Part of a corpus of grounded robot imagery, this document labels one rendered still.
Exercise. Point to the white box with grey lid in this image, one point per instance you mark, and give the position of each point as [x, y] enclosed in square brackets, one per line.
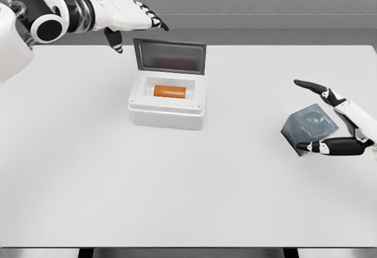
[168, 93]

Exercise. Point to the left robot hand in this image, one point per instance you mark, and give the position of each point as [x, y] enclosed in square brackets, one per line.
[126, 15]

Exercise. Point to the translucent grey cube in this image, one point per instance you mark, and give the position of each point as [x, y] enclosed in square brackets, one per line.
[309, 122]

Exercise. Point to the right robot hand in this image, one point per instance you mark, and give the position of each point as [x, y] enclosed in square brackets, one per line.
[353, 116]

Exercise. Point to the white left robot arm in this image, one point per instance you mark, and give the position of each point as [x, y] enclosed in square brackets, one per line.
[44, 19]

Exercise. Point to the orange cylinder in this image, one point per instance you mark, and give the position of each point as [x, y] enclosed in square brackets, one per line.
[169, 91]

